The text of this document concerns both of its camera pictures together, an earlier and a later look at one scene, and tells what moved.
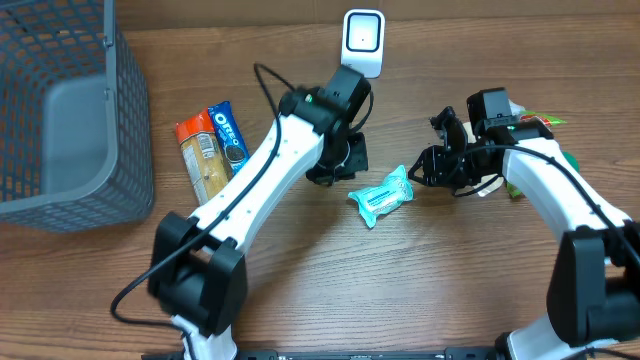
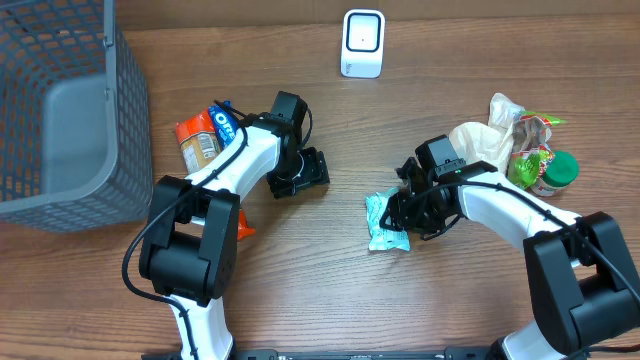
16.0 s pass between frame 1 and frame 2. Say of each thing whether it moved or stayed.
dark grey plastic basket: stayed
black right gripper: moved
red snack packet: stayed
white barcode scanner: stayed
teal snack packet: moved
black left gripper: moved
